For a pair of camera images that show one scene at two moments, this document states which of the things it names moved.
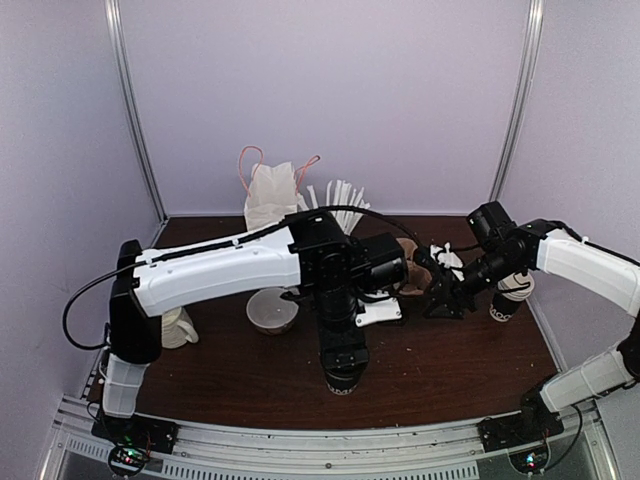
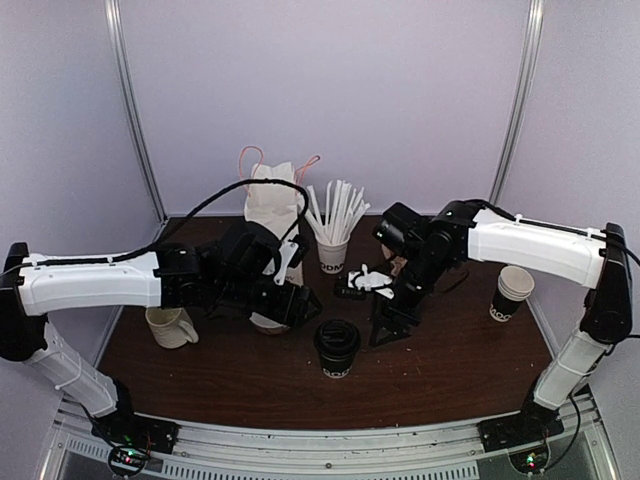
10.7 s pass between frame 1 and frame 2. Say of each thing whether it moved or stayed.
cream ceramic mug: stayed
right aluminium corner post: stayed
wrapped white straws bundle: stayed
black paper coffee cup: moved
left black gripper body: moved
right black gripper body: moved
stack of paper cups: stayed
